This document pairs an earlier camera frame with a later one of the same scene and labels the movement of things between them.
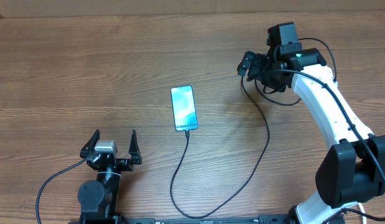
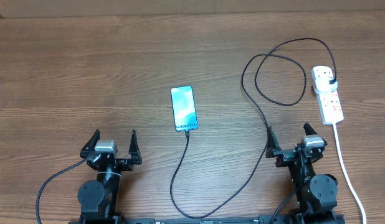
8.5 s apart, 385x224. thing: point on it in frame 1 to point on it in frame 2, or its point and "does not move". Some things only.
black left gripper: (127, 164) does not move
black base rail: (110, 219) does not move
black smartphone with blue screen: (184, 109) does not move
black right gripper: (258, 61) to (285, 155)
